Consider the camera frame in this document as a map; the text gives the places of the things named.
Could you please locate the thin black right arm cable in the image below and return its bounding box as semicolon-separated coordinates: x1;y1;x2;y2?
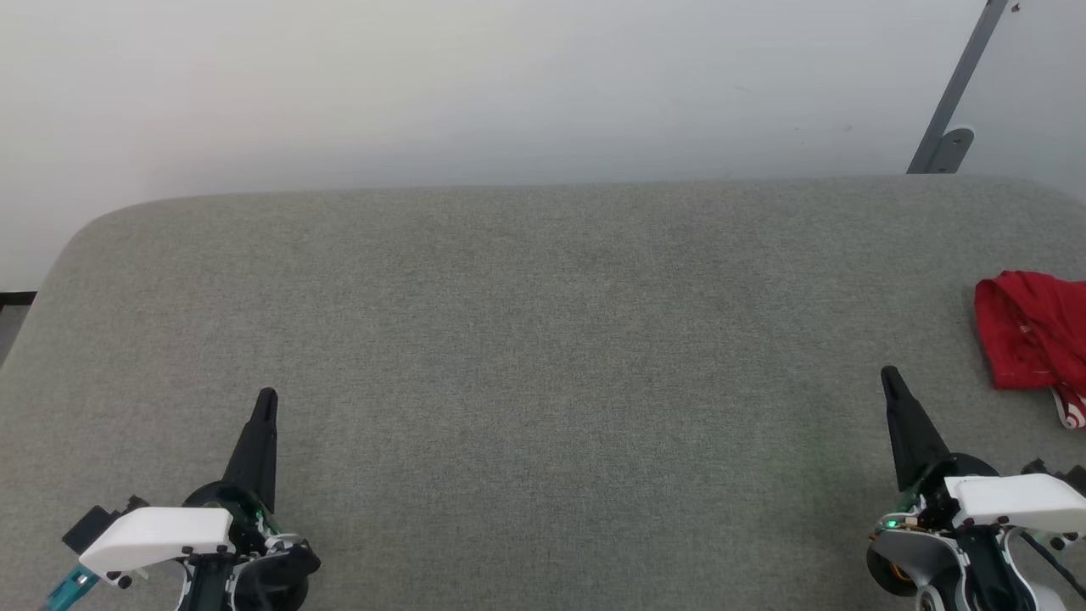
1018;530;1086;595

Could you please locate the grey fabric sofa cushion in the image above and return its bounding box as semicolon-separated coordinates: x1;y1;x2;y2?
0;174;1086;611

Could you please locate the grey metal wall bar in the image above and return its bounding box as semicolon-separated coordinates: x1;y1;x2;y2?
906;0;1012;175

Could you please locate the teal left camera connector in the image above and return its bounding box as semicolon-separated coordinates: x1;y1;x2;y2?
44;564;98;611

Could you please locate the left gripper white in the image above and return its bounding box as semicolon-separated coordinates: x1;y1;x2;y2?
79;388;322;588

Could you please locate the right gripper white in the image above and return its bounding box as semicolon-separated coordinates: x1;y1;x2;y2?
878;367;1086;534

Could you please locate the red and white jersey shirt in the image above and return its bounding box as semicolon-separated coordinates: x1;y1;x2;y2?
974;270;1086;429

